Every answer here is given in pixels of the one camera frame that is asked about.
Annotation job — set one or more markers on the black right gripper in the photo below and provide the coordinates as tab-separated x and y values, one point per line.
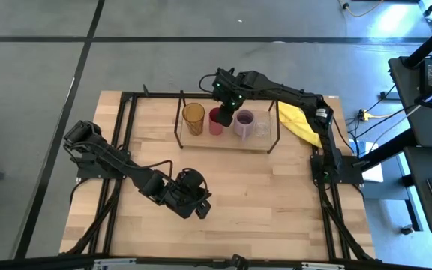
228	92

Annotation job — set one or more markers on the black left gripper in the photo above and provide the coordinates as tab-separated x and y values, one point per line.
184	195

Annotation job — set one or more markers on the red plastic cup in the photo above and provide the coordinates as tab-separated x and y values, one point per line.
214	127

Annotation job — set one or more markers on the purple ribbed ceramic mug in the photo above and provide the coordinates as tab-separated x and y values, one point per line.
244	120

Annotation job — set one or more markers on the amber faceted plastic tumbler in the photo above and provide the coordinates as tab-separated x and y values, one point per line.
193	118

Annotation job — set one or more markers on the small clear glass cup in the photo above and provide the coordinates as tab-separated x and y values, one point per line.
263	125

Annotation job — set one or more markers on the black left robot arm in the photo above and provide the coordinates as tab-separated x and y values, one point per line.
126	167

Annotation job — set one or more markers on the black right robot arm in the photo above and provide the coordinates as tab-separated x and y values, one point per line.
294	95

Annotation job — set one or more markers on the yellow cloth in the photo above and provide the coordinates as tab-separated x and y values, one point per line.
298	122

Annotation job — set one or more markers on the yellow power plug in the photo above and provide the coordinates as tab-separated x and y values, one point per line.
366	114

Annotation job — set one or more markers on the white box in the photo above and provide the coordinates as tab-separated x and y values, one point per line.
371	170

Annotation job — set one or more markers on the black side desk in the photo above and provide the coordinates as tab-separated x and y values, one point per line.
407	93

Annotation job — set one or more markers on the dark desk with keyboard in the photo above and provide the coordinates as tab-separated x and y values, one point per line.
426	161

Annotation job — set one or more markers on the black diagonal beam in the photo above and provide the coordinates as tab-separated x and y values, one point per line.
431	41

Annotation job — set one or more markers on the small black table-level camera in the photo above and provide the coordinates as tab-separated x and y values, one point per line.
239	262

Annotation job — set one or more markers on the black aluminium table frame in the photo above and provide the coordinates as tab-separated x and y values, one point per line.
330	225

